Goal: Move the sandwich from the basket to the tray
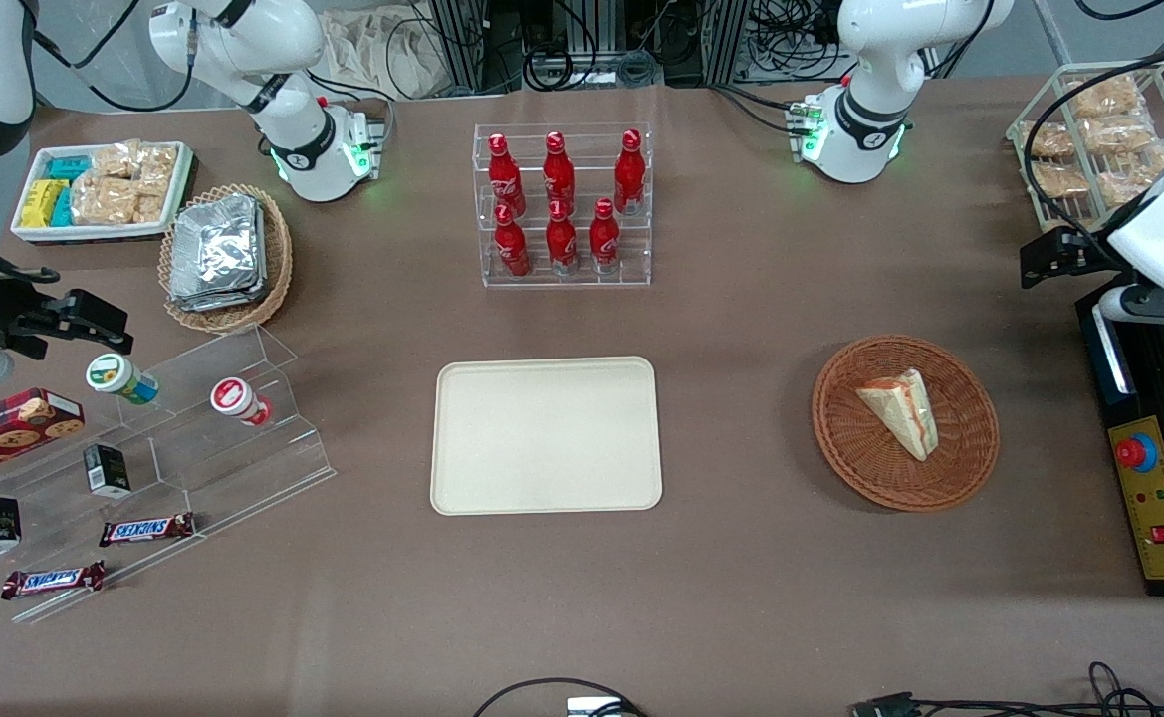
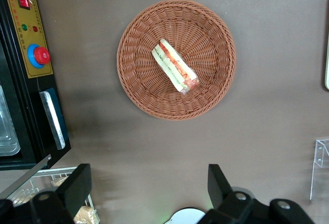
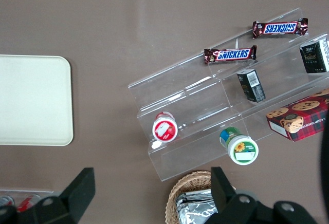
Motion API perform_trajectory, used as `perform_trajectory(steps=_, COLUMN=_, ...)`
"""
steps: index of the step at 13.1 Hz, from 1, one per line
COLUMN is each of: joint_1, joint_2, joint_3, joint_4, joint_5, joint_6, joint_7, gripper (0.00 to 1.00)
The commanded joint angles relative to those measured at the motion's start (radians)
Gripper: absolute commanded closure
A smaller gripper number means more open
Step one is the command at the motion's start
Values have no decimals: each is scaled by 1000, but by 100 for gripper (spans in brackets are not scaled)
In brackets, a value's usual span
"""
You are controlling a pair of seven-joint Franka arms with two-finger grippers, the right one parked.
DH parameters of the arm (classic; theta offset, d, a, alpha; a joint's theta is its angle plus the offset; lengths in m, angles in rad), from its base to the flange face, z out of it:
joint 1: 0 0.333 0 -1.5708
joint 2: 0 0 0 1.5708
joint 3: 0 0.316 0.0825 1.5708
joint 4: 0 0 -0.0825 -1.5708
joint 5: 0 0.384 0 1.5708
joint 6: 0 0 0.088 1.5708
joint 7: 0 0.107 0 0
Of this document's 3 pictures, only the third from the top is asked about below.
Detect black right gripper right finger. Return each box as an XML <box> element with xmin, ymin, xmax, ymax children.
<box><xmin>207</xmin><ymin>166</ymin><xmax>261</xmax><ymax>224</ymax></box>

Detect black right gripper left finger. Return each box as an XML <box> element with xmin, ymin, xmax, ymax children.
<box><xmin>32</xmin><ymin>167</ymin><xmax>96</xmax><ymax>224</ymax></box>

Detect light wicker basket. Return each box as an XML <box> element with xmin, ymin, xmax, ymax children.
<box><xmin>166</xmin><ymin>170</ymin><xmax>237</xmax><ymax>224</ymax></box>

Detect cream plastic tray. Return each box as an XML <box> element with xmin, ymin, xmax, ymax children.
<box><xmin>0</xmin><ymin>55</ymin><xmax>75</xmax><ymax>147</ymax></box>

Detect silver foil pack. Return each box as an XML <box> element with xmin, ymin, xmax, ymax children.
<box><xmin>178</xmin><ymin>197</ymin><xmax>220</xmax><ymax>224</ymax></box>
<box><xmin>175</xmin><ymin>189</ymin><xmax>214</xmax><ymax>206</ymax></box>

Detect green sunflower lid cup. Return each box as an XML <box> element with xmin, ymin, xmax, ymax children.
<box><xmin>218</xmin><ymin>126</ymin><xmax>260</xmax><ymax>165</ymax></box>

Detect clear acrylic bottle rack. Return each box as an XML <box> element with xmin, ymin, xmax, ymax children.
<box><xmin>0</xmin><ymin>188</ymin><xmax>55</xmax><ymax>224</ymax></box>

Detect red lid yogurt cup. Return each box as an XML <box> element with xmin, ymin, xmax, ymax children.
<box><xmin>152</xmin><ymin>110</ymin><xmax>179</xmax><ymax>143</ymax></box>

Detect red tartan cookie box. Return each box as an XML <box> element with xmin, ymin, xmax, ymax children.
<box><xmin>265</xmin><ymin>88</ymin><xmax>329</xmax><ymax>142</ymax></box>

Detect clear acrylic stepped shelf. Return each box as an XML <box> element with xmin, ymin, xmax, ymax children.
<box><xmin>127</xmin><ymin>7</ymin><xmax>329</xmax><ymax>182</ymax></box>

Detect black box with barcode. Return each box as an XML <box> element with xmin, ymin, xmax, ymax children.
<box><xmin>236</xmin><ymin>68</ymin><xmax>266</xmax><ymax>103</ymax></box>

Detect Snickers chocolate bar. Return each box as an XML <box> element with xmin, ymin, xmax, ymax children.
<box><xmin>203</xmin><ymin>45</ymin><xmax>258</xmax><ymax>66</ymax></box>
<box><xmin>252</xmin><ymin>17</ymin><xmax>309</xmax><ymax>40</ymax></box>

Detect black and white tea box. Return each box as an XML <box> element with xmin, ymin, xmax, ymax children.
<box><xmin>299</xmin><ymin>38</ymin><xmax>329</xmax><ymax>74</ymax></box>

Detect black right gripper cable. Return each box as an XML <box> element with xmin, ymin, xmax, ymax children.
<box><xmin>318</xmin><ymin>130</ymin><xmax>329</xmax><ymax>224</ymax></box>

